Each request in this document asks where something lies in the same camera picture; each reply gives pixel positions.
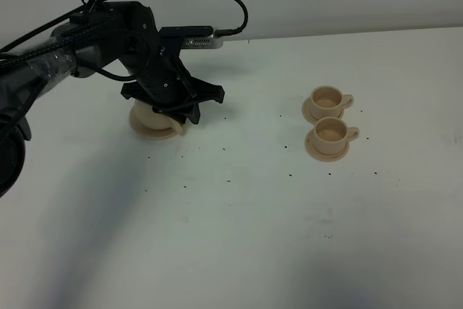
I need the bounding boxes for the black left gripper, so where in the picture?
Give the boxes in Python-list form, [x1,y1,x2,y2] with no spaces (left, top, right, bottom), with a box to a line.
[121,26,224,124]

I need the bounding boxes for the beige ceramic teapot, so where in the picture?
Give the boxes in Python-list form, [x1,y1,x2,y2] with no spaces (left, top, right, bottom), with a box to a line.
[132,101,187,136]

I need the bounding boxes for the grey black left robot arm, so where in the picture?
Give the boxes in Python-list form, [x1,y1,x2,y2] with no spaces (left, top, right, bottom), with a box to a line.
[1,1,225,192]

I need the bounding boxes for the beige teapot saucer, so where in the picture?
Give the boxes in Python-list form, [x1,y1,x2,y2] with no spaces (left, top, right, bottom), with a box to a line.
[129,108,187,142]

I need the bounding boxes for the far beige cup saucer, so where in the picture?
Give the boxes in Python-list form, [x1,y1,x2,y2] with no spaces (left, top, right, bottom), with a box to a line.
[302,96,344,124]

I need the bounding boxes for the beige cup saucer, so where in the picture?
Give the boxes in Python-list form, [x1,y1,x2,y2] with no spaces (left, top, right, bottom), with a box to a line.
[302,96,344,124]
[305,130,349,162]

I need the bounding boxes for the near beige cup saucer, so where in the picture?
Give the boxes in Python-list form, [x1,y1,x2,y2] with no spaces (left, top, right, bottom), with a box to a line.
[305,130,349,162]

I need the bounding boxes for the far beige teacup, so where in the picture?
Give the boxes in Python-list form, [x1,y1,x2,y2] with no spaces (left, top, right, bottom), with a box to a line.
[309,86,354,120]

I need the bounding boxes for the beige teacup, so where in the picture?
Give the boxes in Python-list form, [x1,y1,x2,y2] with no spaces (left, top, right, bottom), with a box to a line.
[309,86,354,120]
[313,117,360,154]

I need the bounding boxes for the near beige teacup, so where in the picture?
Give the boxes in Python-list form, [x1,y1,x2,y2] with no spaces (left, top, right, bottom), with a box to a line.
[313,117,360,154]

